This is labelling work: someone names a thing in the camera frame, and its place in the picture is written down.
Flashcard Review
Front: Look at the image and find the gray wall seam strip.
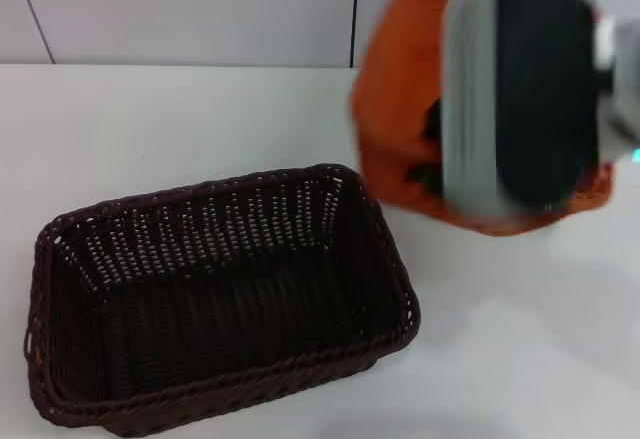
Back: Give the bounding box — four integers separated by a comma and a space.
11, 0, 55, 65

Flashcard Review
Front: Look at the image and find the orange woven basket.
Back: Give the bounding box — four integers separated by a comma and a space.
352, 0, 615, 238

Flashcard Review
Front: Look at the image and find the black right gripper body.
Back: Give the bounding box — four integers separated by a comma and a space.
422, 101, 445, 141

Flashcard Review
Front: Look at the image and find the dark brown woven basket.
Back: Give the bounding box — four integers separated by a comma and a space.
23, 162, 422, 439

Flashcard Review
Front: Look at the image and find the black wall seam strip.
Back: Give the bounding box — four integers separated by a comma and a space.
348, 0, 363, 69

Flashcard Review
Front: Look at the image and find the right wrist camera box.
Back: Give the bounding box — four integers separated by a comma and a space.
441, 0, 602, 218

